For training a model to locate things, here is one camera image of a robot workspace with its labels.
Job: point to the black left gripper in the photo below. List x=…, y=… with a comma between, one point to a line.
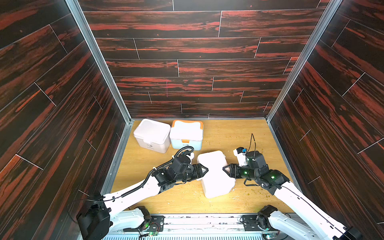
x=199, y=174

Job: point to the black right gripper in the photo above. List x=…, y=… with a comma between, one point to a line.
x=237, y=171

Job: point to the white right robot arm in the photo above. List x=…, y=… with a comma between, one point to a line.
x=318, y=225

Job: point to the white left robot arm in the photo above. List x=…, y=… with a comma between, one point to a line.
x=99, y=214

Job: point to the white orange-trimmed medicine chest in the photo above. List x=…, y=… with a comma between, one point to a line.
x=187, y=133

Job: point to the pink rear medicine chest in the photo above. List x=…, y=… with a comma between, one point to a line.
x=153, y=135

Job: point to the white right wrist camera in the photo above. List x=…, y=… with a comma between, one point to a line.
x=240, y=154

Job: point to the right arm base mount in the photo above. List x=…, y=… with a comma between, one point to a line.
x=253, y=223

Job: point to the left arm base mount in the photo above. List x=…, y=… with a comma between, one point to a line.
x=150, y=228

